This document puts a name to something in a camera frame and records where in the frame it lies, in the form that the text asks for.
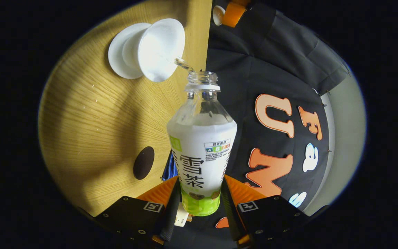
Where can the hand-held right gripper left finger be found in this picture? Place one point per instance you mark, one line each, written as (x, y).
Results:
(133, 216)

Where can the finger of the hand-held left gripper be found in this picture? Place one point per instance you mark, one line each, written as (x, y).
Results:
(234, 14)
(243, 2)

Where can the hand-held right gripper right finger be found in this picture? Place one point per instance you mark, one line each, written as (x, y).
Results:
(271, 216)

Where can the dark round coaster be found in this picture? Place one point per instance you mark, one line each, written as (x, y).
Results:
(143, 162)

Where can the white teacup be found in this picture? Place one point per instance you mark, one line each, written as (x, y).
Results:
(161, 48)

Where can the white green label water bottle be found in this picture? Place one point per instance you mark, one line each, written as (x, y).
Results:
(202, 148)

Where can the blue towel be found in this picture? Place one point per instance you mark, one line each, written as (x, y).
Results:
(169, 169)

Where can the white saucer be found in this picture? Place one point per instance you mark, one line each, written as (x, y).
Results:
(116, 52)

